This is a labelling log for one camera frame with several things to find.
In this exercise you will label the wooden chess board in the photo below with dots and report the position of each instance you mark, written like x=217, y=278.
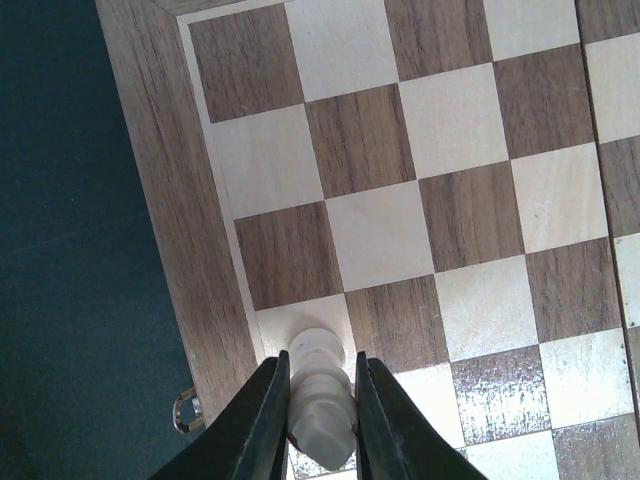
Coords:
x=449, y=186

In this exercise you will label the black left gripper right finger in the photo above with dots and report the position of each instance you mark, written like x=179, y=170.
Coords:
x=394, y=439

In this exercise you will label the metal board clasp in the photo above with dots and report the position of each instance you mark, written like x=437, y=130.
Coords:
x=187, y=414

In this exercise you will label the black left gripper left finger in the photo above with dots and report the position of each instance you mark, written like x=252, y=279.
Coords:
x=248, y=439

